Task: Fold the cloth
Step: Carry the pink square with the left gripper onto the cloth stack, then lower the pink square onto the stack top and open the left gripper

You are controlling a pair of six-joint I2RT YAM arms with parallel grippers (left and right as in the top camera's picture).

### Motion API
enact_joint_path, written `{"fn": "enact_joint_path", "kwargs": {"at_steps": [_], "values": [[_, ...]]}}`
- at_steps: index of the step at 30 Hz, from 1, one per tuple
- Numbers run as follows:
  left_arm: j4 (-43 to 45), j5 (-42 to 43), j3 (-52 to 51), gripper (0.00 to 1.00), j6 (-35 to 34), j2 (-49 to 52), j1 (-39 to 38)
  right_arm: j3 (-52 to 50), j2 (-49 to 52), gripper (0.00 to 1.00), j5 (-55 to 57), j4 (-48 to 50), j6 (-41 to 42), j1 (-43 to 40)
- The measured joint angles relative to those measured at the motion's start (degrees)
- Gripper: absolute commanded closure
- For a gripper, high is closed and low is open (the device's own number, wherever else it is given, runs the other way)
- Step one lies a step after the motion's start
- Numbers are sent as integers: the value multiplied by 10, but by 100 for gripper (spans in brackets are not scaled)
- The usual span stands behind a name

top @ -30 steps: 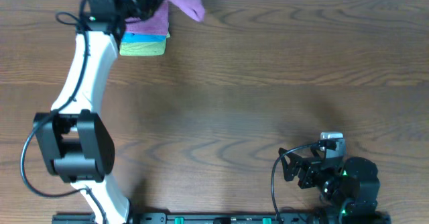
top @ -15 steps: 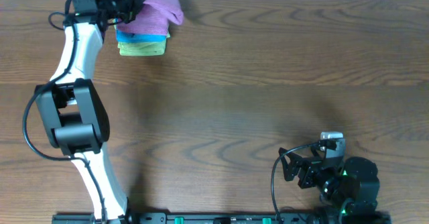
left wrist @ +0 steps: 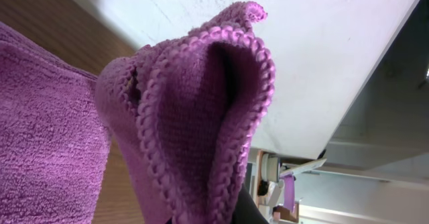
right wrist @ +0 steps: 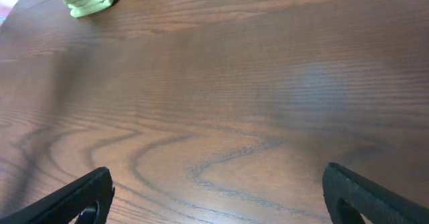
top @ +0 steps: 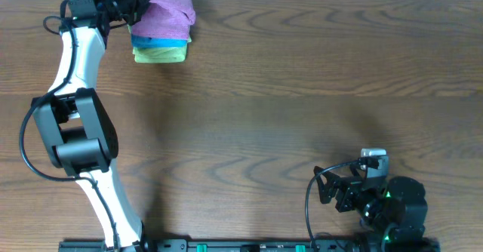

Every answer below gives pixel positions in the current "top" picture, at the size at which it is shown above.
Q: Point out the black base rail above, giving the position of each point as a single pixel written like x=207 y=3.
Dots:
x=323 y=245

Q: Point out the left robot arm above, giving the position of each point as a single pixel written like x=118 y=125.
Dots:
x=78 y=135

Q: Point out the folded green cloth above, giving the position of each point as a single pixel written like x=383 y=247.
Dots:
x=160 y=55

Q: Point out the folded blue cloth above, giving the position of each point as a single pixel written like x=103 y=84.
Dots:
x=147 y=42

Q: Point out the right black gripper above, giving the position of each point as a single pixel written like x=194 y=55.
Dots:
x=349 y=188

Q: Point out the purple microfiber cloth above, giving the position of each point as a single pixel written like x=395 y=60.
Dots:
x=166 y=19

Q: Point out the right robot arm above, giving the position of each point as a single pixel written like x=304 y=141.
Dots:
x=393 y=210

